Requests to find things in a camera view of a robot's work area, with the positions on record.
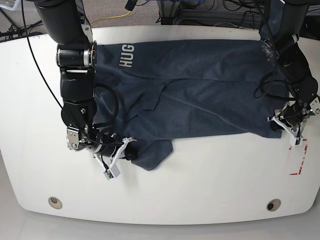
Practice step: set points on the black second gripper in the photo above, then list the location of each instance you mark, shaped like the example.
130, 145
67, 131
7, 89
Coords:
294, 115

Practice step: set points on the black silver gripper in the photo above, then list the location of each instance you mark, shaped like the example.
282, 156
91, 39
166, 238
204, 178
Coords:
97, 141

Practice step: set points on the dark blue T-shirt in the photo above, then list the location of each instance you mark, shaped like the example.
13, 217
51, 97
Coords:
185, 89

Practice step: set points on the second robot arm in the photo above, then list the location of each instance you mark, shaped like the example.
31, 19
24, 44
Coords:
281, 23

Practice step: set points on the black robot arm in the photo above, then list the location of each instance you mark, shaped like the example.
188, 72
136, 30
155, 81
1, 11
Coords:
66, 23

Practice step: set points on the red tape rectangle marking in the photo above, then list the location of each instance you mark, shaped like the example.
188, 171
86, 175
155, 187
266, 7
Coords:
296, 157

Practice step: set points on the black tripod stand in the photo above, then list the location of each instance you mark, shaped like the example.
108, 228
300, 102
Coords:
14, 32

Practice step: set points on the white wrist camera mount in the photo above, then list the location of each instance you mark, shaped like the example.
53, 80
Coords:
115, 160

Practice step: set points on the right table cable grommet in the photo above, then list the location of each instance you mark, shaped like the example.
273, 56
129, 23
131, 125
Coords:
273, 205

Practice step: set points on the table cable grommet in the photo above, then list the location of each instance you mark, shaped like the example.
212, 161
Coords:
55, 203
273, 205

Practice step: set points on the left table cable grommet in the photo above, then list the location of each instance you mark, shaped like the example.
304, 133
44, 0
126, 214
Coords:
55, 203

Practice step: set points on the aluminium frame column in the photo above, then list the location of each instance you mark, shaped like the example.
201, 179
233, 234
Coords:
167, 10

